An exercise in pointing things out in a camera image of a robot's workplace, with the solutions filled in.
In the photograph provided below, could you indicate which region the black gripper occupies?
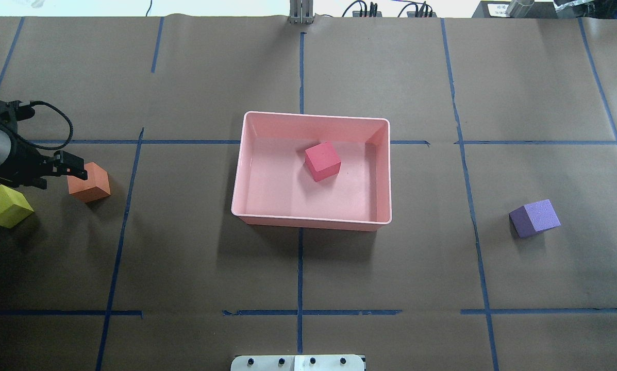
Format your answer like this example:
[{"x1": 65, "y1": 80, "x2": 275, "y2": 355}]
[{"x1": 0, "y1": 131, "x2": 88, "y2": 190}]

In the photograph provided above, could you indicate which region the orange foam block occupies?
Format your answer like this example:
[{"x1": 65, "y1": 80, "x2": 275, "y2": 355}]
[{"x1": 67, "y1": 162, "x2": 112, "y2": 204}]

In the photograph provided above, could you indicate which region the pink foam block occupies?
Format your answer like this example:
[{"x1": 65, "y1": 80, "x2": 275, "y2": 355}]
[{"x1": 305, "y1": 141, "x2": 342, "y2": 182}]

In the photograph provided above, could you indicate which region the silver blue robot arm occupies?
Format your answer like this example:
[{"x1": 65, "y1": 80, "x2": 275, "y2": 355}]
[{"x1": 0, "y1": 128, "x2": 89, "y2": 190}]

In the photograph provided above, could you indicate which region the pink plastic bin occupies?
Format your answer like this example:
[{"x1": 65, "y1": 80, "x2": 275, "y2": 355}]
[{"x1": 231, "y1": 112, "x2": 392, "y2": 231}]

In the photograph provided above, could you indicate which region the yellow foam block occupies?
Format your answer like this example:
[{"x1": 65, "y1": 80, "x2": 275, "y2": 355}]
[{"x1": 0, "y1": 185, "x2": 34, "y2": 229}]

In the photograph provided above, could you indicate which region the purple foam block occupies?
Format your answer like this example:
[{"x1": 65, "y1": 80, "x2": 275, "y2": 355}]
[{"x1": 509, "y1": 199, "x2": 562, "y2": 238}]

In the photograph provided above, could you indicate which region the silver metal cylinder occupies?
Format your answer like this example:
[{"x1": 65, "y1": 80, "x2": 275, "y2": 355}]
[{"x1": 505, "y1": 0, "x2": 535, "y2": 19}]

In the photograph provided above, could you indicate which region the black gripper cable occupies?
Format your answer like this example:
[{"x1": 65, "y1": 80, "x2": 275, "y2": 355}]
[{"x1": 15, "y1": 100, "x2": 74, "y2": 151}]

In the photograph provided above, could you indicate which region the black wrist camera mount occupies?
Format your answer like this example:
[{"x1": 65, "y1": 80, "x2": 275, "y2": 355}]
[{"x1": 0, "y1": 100, "x2": 35, "y2": 134}]

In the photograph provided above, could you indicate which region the aluminium frame post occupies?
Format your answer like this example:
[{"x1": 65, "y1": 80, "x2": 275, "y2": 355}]
[{"x1": 288, "y1": 0, "x2": 314, "y2": 24}]

